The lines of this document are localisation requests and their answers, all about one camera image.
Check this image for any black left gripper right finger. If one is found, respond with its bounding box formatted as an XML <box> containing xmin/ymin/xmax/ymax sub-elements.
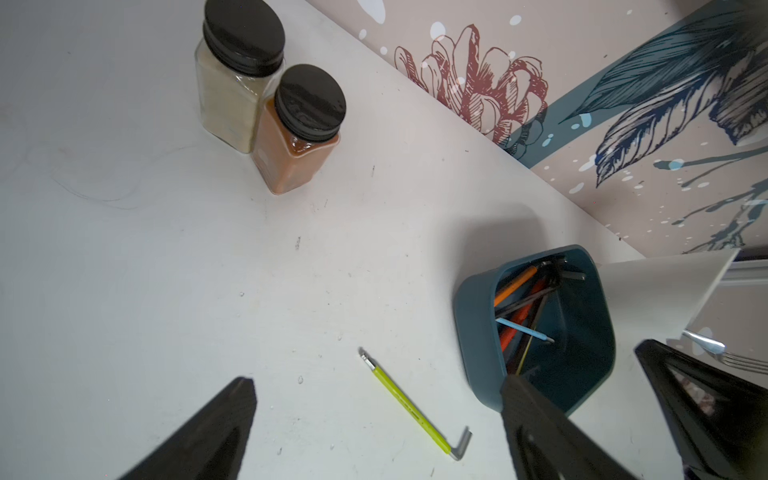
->
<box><xmin>501</xmin><ymin>375</ymin><xmax>633</xmax><ymax>479</ymax></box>

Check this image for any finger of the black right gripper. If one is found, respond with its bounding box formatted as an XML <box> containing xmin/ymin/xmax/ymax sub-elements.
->
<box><xmin>635</xmin><ymin>340</ymin><xmax>767</xmax><ymax>479</ymax></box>

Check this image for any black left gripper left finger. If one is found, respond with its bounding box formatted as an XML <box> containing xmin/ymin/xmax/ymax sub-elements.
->
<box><xmin>123</xmin><ymin>377</ymin><xmax>257</xmax><ymax>479</ymax></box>

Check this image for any green hex key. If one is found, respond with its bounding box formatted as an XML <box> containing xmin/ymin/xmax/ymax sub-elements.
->
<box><xmin>358</xmin><ymin>347</ymin><xmax>473</xmax><ymax>462</ymax></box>

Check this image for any blue hex key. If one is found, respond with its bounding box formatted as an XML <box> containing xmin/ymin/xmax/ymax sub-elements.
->
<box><xmin>495</xmin><ymin>318</ymin><xmax>555</xmax><ymax>344</ymax></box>

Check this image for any yellow hex key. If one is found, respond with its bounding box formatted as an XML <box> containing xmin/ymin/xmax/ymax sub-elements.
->
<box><xmin>514</xmin><ymin>296</ymin><xmax>548</xmax><ymax>375</ymax></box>

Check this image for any orange hex key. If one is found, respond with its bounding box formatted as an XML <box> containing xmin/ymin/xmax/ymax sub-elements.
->
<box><xmin>493</xmin><ymin>266</ymin><xmax>539</xmax><ymax>307</ymax></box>

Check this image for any black short-bend hex key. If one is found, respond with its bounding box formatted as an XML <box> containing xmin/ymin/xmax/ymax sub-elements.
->
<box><xmin>494</xmin><ymin>256</ymin><xmax>586</xmax><ymax>318</ymax></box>

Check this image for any teal plastic storage box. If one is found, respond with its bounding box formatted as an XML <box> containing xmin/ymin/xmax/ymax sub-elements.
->
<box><xmin>453</xmin><ymin>245</ymin><xmax>616</xmax><ymax>414</ymax></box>

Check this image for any metal fork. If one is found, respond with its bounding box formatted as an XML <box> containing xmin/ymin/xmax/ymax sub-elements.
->
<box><xmin>683</xmin><ymin>330</ymin><xmax>767</xmax><ymax>375</ymax></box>

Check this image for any white utensil holder cup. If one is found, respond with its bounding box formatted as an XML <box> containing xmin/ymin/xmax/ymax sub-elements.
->
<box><xmin>598</xmin><ymin>249</ymin><xmax>739</xmax><ymax>358</ymax></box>

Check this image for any orange spice jar black lid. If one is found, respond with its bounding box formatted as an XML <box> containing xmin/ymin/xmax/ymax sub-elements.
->
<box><xmin>251</xmin><ymin>64</ymin><xmax>347</xmax><ymax>195</ymax></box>

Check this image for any cream spice jar black lid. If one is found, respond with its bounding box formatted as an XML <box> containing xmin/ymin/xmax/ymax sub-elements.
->
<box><xmin>195</xmin><ymin>0</ymin><xmax>285</xmax><ymax>153</ymax></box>

